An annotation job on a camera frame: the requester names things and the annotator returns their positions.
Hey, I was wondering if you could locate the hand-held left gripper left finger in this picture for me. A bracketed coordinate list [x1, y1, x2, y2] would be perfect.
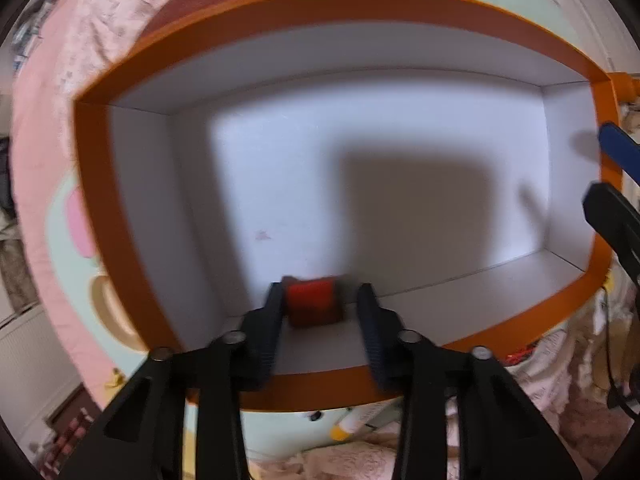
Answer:
[57, 282, 286, 480]

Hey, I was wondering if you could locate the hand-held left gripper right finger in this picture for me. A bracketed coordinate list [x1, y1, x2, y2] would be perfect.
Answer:
[356, 282, 583, 480]

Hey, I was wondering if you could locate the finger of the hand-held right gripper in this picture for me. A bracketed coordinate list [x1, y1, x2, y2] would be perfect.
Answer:
[582, 181, 640, 286]
[597, 121, 640, 186]

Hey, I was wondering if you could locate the small red box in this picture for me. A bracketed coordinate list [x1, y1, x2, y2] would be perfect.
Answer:
[282, 276, 346, 330]

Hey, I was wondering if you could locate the white tube with orange cap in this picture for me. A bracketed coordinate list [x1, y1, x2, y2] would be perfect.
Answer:
[330, 405, 388, 442]

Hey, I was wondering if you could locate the orange cardboard box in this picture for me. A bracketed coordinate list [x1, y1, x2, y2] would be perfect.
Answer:
[72, 0, 626, 413]

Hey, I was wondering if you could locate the mint green bed tray table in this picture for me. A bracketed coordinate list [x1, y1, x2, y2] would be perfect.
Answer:
[42, 0, 583, 461]

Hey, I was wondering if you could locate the dark brown furniture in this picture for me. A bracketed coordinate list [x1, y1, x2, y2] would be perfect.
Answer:
[47, 382, 108, 476]

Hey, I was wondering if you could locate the pink bed sheet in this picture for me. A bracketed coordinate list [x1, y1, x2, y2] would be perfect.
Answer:
[10, 10, 151, 401]

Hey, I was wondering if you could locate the blue and white clothes pile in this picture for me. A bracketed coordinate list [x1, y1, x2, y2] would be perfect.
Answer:
[10, 0, 61, 61]

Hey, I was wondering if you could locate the black cable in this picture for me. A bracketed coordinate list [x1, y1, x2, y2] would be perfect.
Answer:
[600, 285, 640, 418]

